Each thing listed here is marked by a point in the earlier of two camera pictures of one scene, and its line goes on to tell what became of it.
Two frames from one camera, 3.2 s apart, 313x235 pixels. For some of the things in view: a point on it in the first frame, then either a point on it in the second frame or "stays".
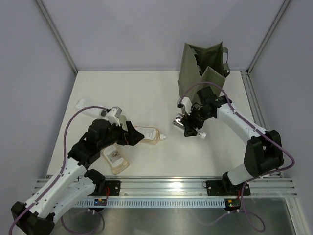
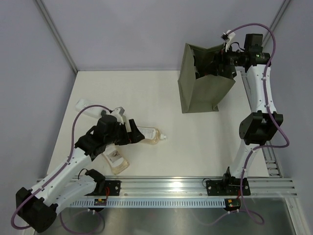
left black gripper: [130, 137] stays
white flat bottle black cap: [94, 111] stays
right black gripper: [188, 120] → [221, 59]
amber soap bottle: [152, 135] stays
